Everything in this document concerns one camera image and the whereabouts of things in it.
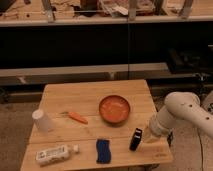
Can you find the black eraser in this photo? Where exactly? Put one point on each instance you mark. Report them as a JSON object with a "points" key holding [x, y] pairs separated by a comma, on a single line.
{"points": [[136, 139]]}

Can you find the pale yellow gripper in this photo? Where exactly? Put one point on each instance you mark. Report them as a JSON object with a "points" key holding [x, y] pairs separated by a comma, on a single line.
{"points": [[148, 137]]}

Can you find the orange toy carrot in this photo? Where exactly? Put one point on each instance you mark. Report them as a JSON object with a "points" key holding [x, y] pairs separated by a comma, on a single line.
{"points": [[75, 116]]}

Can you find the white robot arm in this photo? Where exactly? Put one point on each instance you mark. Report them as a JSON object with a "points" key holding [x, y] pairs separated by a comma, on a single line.
{"points": [[178, 105]]}

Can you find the blue wavy sponge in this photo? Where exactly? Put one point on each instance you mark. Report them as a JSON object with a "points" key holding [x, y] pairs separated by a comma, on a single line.
{"points": [[103, 151]]}

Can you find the orange bowl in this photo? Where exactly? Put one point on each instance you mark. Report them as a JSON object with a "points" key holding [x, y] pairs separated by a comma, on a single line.
{"points": [[114, 109]]}

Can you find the metal shelf rack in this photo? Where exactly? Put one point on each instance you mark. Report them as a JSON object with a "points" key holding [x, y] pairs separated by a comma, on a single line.
{"points": [[44, 41]]}

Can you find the wooden table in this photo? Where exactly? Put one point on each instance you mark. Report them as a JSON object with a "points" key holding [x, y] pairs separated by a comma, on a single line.
{"points": [[84, 99]]}

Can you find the white plastic bottle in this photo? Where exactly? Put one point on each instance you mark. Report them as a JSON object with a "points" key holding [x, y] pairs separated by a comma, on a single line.
{"points": [[55, 154]]}

